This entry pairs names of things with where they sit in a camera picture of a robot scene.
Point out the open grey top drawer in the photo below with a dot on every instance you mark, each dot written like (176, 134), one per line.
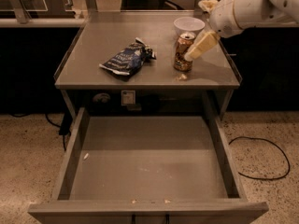
(148, 170)

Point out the white bowl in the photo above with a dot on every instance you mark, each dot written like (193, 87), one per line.
(188, 24)

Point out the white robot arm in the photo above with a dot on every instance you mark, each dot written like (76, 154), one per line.
(265, 13)

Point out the orange soda can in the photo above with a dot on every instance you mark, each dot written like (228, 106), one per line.
(185, 40)

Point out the white label sticker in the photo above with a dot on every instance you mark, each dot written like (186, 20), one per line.
(128, 97)

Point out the grey metal cabinet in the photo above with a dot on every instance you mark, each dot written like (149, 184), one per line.
(106, 33)

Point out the blue chip bag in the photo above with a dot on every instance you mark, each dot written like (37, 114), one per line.
(130, 59)

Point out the white horizontal rail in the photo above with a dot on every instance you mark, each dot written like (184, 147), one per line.
(40, 22)

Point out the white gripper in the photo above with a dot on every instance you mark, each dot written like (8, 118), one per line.
(223, 18)

